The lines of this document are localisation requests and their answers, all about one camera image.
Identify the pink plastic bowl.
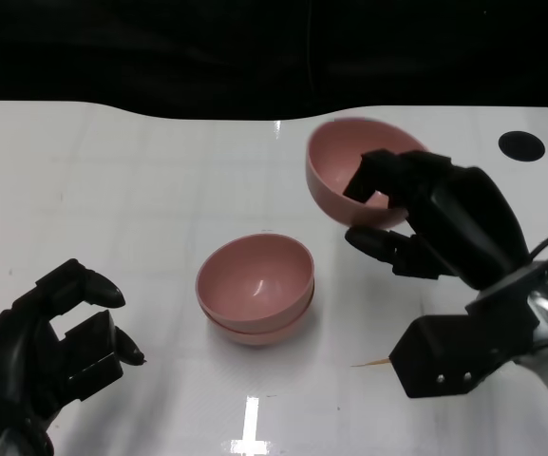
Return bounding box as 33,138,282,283
195,233,315,330
305,118,430,230
199,279,316,350

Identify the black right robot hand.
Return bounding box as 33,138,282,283
342,148,531,291

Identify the black cloth backdrop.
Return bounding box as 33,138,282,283
0,0,548,120

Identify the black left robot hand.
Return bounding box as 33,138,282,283
0,258,149,456

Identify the black round table grommet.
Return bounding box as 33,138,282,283
497,130,547,163

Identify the black right wrist camera housing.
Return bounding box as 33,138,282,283
388,256,548,400

